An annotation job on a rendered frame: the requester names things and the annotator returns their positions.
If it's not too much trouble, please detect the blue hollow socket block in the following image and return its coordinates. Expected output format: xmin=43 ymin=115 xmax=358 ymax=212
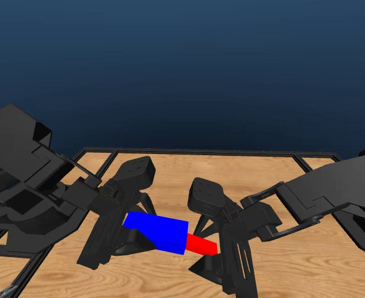
xmin=122 ymin=210 xmax=190 ymax=256

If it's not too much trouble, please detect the black table frame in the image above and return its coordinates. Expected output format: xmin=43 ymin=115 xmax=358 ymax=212
xmin=0 ymin=147 xmax=345 ymax=298

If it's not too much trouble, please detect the thin red peg bar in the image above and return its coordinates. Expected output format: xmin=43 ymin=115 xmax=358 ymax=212
xmin=184 ymin=233 xmax=219 ymax=257

